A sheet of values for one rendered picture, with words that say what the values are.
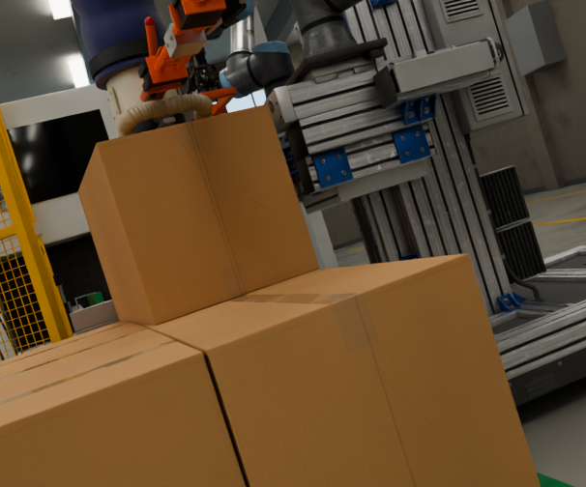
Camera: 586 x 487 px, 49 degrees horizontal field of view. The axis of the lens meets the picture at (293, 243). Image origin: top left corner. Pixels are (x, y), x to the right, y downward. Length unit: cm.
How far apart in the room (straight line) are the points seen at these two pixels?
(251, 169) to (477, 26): 90
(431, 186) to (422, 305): 105
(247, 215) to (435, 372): 68
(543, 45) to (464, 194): 785
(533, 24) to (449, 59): 811
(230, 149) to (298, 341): 72
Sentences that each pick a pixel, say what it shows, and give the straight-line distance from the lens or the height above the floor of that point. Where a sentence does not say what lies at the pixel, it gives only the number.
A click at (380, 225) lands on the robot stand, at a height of 58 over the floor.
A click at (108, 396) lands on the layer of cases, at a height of 53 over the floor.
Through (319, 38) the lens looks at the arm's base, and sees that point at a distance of 171.
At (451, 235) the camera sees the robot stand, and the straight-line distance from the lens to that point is 194.
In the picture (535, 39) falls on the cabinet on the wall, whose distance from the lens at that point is 977.
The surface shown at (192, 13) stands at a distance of 116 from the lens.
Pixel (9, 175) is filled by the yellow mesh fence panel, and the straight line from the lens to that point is 285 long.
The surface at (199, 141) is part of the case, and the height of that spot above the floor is 90.
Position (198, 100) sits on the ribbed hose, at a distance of 159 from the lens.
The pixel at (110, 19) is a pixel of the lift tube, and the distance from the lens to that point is 173.
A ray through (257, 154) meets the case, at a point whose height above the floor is 84.
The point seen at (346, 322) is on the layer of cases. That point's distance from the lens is 85.
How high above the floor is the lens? 65
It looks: 1 degrees down
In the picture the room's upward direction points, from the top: 18 degrees counter-clockwise
